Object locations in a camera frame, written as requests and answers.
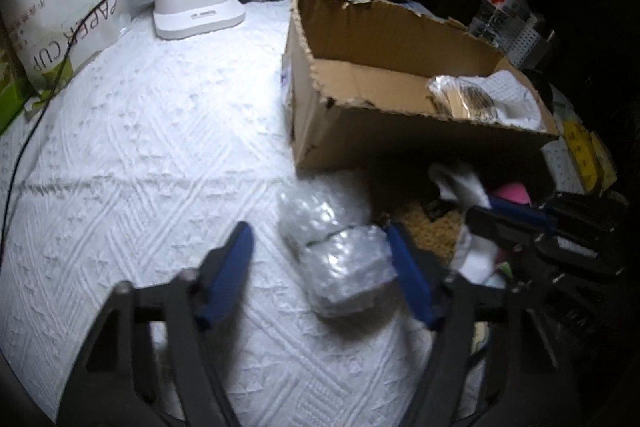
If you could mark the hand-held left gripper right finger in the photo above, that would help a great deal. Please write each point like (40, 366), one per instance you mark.
(411, 279)

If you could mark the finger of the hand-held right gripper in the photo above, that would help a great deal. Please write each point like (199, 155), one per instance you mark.
(520, 210)
(500, 229)

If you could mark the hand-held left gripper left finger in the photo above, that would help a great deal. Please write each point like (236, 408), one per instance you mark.
(226, 274)

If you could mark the white soft cloth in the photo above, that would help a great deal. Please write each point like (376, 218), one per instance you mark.
(465, 189)

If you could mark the clear bubble wrap bundle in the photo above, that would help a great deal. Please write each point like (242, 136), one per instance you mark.
(345, 264)

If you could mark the brown cardboard box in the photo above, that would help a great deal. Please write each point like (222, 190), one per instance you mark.
(380, 107)

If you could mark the pink soft object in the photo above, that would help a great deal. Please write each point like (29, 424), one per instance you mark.
(511, 194)

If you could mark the beige textured sponge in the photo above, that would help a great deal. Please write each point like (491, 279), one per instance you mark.
(435, 227)

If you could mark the yellow packets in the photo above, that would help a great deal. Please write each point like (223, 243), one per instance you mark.
(585, 147)

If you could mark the white paper towel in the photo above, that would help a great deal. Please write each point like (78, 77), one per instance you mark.
(515, 99)

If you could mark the white textured tablecloth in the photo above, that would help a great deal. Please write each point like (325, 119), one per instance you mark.
(150, 157)

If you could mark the perforated metal holder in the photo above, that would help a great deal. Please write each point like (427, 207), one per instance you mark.
(527, 42)

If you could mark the clear plastic water bottle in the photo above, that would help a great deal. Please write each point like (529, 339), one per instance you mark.
(505, 2)

